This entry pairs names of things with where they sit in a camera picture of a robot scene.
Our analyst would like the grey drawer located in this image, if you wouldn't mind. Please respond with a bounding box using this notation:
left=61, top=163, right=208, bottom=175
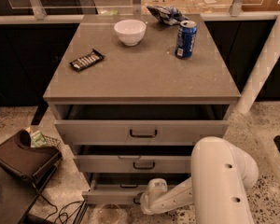
left=74, top=146, right=193, bottom=174
left=82, top=173, right=190, bottom=205
left=55, top=105, right=228, bottom=146

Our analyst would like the grey bottom drawer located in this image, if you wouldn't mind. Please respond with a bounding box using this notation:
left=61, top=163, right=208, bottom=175
left=82, top=173, right=190, bottom=205

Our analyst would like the blue white chip bag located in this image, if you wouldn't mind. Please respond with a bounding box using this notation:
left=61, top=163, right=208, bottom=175
left=147, top=6, right=189, bottom=26

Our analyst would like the grey middle drawer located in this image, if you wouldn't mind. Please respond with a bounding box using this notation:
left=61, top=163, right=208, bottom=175
left=74, top=146, right=193, bottom=174

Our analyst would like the black snack bar packet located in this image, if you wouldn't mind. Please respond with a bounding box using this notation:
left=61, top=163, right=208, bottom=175
left=69, top=49, right=105, bottom=72

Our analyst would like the grey drawer cabinet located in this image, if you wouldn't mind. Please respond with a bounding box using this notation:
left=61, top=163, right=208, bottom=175
left=42, top=13, right=242, bottom=179

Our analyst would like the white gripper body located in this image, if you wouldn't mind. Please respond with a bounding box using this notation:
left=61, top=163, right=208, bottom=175
left=140, top=178, right=168, bottom=215

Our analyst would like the blue soda can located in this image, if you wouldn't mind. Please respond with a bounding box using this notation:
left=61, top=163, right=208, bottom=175
left=175, top=21, right=197, bottom=59

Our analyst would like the black floor cable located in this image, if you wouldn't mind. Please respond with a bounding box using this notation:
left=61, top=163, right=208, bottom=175
left=32, top=184, right=88, bottom=224

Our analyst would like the wire basket with green packets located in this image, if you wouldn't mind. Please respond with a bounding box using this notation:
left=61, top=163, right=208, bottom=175
left=26, top=127, right=61, bottom=149

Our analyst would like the grey top drawer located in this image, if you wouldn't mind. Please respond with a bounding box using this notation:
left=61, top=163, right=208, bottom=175
left=55, top=105, right=228, bottom=146

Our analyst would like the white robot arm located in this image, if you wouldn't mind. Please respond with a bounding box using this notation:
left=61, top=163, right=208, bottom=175
left=141, top=13, right=280, bottom=224

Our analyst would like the white bowl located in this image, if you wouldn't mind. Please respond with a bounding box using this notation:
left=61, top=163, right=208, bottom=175
left=114, top=20, right=147, bottom=46

